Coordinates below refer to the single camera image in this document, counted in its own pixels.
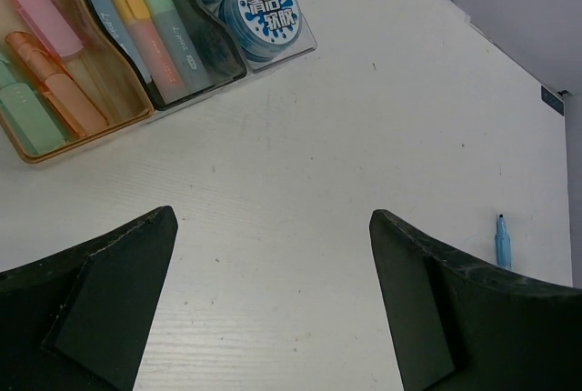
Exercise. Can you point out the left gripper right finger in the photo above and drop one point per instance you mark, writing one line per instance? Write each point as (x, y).
(460, 323)

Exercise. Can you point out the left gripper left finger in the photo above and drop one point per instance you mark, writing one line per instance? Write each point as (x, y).
(80, 319)

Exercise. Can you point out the blue transparent highlighter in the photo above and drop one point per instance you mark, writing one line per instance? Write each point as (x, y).
(503, 244)

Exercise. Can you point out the green transparent highlighter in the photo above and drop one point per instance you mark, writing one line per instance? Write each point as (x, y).
(33, 125)

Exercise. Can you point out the orange transparent highlighter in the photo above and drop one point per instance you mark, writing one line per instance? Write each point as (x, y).
(65, 96)

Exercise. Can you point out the yellow orange highlighter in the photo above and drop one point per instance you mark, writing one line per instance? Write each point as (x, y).
(138, 22)

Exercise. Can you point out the pink transparent highlighter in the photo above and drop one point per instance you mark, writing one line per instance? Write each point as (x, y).
(47, 23)

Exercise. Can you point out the green capped highlighter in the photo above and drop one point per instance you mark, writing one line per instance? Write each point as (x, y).
(179, 44)

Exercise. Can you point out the orange transparent tray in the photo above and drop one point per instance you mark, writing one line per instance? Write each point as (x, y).
(102, 70)

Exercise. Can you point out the grey transparent tray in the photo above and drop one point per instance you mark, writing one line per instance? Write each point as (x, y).
(219, 53)

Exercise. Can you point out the clear transparent tray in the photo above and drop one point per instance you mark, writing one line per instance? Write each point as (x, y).
(305, 44)

